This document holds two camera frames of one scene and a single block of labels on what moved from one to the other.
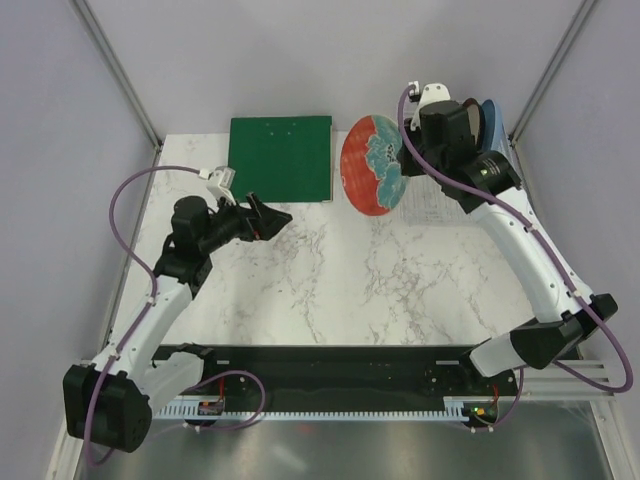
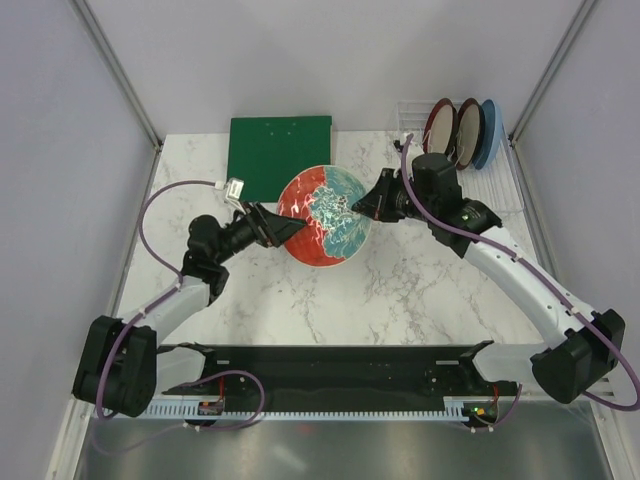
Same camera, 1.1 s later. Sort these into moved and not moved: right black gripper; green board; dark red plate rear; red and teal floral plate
Moved: red and teal floral plate; right black gripper
Not moved: dark red plate rear; green board
